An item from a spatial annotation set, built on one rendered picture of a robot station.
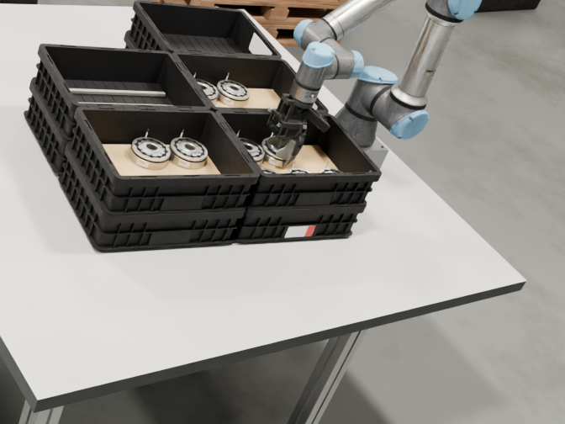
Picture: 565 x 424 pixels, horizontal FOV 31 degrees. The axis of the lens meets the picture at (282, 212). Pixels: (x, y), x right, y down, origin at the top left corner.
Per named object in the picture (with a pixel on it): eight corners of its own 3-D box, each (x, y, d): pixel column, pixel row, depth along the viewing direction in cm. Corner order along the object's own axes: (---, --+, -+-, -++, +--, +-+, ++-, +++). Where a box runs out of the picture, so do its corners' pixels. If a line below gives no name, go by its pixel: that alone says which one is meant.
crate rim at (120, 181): (210, 117, 278) (213, 109, 277) (259, 184, 259) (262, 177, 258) (71, 113, 255) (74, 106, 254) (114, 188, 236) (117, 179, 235)
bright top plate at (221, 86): (240, 82, 312) (241, 80, 311) (254, 100, 305) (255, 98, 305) (212, 80, 306) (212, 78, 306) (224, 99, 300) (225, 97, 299)
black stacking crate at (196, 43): (231, 41, 343) (241, 11, 337) (271, 90, 325) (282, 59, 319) (123, 34, 321) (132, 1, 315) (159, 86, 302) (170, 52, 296)
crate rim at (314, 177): (328, 119, 301) (331, 113, 299) (381, 182, 282) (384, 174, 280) (210, 117, 278) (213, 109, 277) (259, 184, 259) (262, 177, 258)
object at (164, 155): (164, 140, 270) (164, 138, 270) (174, 162, 263) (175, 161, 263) (127, 137, 265) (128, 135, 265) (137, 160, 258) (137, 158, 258)
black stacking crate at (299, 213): (303, 175, 311) (318, 143, 305) (353, 239, 293) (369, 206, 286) (188, 177, 289) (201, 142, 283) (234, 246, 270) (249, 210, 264)
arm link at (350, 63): (345, 37, 280) (315, 38, 273) (370, 59, 274) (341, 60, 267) (335, 62, 285) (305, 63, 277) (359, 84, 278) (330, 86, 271)
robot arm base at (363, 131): (356, 120, 332) (367, 94, 326) (382, 147, 323) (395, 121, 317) (319, 119, 322) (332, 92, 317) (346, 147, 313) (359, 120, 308)
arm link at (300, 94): (313, 76, 276) (326, 93, 270) (307, 91, 278) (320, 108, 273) (289, 75, 272) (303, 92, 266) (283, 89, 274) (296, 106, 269)
